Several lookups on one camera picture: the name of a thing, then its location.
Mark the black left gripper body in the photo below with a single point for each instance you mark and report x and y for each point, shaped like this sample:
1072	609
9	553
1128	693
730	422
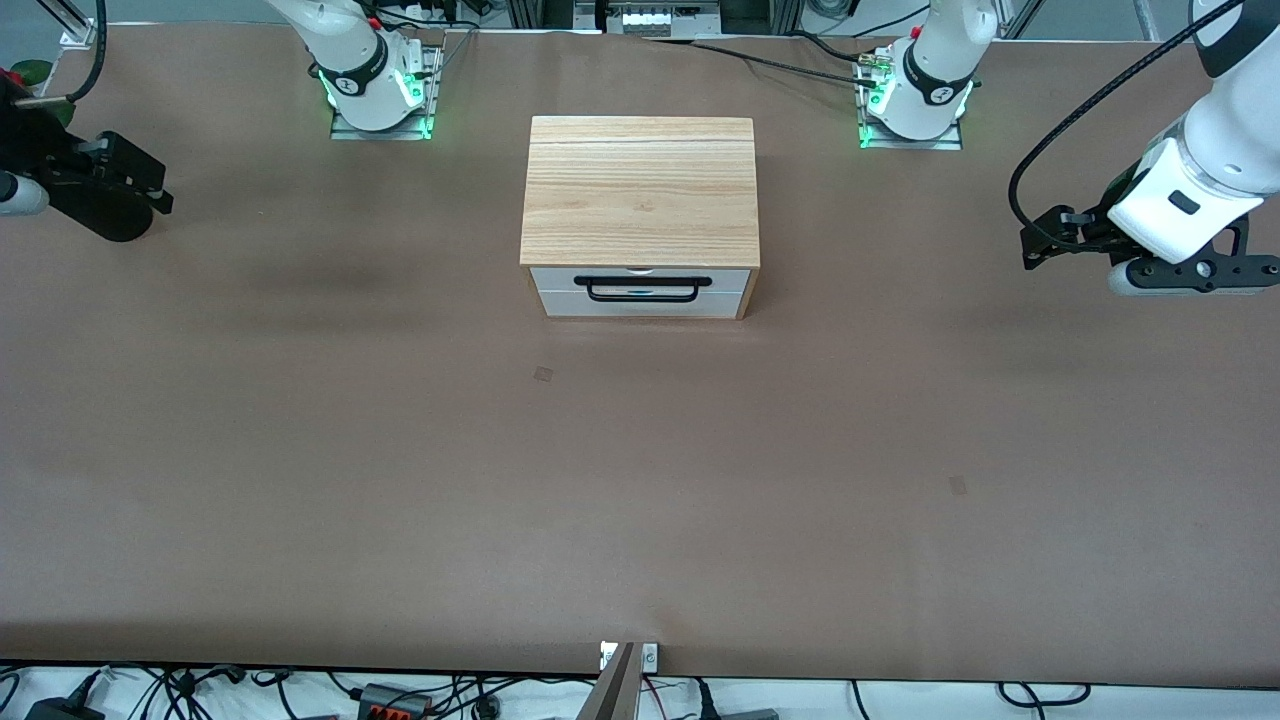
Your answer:
1091	229

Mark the black power adapter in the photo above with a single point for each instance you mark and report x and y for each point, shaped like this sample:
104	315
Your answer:
62	710

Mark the black plug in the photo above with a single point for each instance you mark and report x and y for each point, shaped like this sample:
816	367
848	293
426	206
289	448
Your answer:
706	700

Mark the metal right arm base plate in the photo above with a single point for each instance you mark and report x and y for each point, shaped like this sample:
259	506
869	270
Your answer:
432	90

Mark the black cylindrical vase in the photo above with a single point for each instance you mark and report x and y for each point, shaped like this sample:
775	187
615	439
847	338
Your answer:
110	225

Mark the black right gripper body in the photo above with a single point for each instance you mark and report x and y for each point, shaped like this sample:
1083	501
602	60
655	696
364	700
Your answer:
40	152

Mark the red rose with green leaves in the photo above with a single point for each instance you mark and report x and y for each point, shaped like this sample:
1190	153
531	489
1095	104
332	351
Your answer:
35	72

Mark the small metal edge bracket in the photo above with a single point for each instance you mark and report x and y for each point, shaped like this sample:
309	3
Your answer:
650	657

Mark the black box with red connectors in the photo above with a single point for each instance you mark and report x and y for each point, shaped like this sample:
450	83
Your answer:
392	702

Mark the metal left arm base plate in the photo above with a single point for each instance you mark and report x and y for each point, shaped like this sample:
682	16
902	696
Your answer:
955	140

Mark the light wooden drawer cabinet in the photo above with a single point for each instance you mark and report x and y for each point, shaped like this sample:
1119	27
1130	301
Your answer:
640	190

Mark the wooden drawer with white front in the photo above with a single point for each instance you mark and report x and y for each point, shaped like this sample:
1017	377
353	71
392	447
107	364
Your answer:
640	308

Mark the white power strip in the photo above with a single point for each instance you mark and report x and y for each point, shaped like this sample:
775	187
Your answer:
650	20

